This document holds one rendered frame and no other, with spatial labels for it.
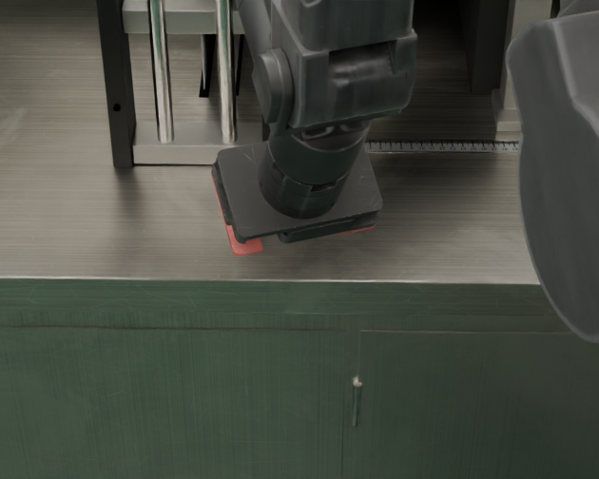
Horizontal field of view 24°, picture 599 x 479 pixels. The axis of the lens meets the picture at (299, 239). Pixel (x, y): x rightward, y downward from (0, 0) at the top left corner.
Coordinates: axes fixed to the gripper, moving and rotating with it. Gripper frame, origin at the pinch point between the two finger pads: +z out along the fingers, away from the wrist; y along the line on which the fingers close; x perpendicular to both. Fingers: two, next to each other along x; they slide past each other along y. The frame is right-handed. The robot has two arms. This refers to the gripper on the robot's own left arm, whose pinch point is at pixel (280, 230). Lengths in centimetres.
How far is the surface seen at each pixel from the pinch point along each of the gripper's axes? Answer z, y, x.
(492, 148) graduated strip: 24.0, -28.3, -12.6
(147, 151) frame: 26.4, 3.9, -20.0
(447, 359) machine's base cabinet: 27.3, -18.5, 6.0
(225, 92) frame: 19.8, -3.5, -21.4
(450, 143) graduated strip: 24.9, -24.8, -14.3
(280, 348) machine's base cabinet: 28.6, -3.9, 1.0
